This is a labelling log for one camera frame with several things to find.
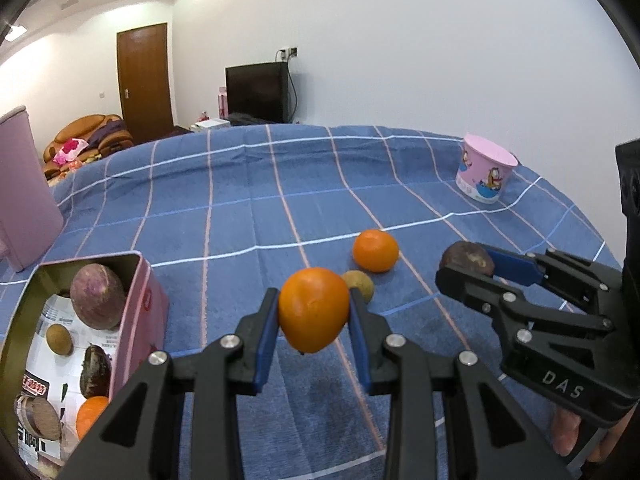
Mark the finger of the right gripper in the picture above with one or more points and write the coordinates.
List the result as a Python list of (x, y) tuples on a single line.
[(524, 327), (583, 283)]

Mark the large orange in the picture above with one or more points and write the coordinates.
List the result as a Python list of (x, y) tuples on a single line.
[(88, 414)]

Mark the pink floral cushion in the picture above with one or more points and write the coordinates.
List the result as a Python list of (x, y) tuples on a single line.
[(70, 151)]

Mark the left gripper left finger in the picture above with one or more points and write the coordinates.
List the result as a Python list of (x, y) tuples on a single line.
[(138, 435)]

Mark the black television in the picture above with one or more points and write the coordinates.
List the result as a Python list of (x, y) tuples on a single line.
[(258, 92)]

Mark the wall power socket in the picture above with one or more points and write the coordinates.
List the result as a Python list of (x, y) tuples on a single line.
[(285, 54)]

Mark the pink electric kettle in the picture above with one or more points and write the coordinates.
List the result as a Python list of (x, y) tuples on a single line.
[(30, 218)]

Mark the purple sweet potato slice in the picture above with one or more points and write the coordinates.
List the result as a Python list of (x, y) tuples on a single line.
[(38, 417)]

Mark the small orange mandarin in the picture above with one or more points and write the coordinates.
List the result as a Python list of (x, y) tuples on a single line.
[(375, 251)]

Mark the white tv stand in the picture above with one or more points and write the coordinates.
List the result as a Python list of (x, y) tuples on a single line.
[(210, 124)]

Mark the brown wooden door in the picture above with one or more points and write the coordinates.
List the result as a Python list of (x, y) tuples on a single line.
[(143, 79)]

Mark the brown leather armchair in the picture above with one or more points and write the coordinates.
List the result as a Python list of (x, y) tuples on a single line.
[(106, 135)]

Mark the pink metal tin box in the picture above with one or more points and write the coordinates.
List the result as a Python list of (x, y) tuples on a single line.
[(141, 331)]

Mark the printed paper leaflet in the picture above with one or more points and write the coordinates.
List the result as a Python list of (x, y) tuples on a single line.
[(56, 378)]

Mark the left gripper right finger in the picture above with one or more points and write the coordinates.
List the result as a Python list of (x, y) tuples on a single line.
[(488, 434)]

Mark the dark dried fruit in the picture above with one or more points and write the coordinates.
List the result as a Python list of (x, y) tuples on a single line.
[(469, 256)]

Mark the yellow-green longan fruit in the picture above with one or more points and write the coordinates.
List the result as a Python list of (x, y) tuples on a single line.
[(59, 340)]

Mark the pink cartoon mug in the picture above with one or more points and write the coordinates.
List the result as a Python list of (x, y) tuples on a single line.
[(484, 169)]

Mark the dark wrinkled passion fruit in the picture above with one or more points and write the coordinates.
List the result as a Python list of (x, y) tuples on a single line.
[(95, 377)]

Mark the purple passion fruit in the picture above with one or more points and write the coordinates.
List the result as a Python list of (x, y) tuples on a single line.
[(98, 297)]

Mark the right hand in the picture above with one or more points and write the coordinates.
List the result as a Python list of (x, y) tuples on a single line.
[(565, 430)]

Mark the blue checked tablecloth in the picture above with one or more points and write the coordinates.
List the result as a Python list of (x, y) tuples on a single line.
[(223, 216)]

